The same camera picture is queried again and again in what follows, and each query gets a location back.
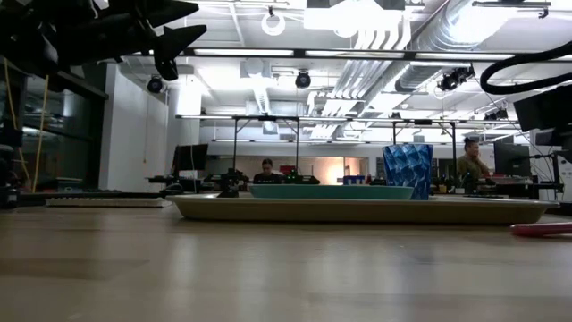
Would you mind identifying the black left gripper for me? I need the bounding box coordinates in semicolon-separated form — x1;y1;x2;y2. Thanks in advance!
44;0;208;82

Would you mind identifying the blue faceted cup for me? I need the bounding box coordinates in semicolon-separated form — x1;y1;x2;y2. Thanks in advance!
382;143;434;201

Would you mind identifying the fork with red handle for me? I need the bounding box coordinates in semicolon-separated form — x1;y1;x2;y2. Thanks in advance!
510;222;572;238

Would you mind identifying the teal round plate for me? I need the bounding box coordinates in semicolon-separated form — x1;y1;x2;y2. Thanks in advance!
248;183;415;200

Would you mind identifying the beige plastic tray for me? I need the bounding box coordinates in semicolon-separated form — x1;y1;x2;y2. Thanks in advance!
165;191;561;225

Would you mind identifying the long linear light bar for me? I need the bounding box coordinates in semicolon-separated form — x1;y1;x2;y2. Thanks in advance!
178;46;572;64

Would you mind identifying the black computer monitor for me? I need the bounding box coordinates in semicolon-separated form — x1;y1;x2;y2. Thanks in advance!
172;143;210;173
492;141;532;178

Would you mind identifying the person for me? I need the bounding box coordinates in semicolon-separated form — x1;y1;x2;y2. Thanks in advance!
456;136;492;182
252;157;283;185

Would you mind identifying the dark desk equipment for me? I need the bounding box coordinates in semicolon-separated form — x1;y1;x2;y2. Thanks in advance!
0;127;22;210

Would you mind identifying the black ceiling-mounted device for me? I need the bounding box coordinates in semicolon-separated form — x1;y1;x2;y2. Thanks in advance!
439;65;476;93

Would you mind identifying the white ring lamp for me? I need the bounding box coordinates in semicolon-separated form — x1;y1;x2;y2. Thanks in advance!
260;6;287;38

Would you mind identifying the black metal rig frame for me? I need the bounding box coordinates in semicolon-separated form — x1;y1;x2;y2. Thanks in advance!
391;118;458;180
231;114;301;174

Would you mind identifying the silver ventilation duct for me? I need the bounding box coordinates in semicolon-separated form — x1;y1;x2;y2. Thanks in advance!
395;0;515;94

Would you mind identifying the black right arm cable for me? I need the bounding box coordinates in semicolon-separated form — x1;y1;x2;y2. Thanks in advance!
479;40;572;96

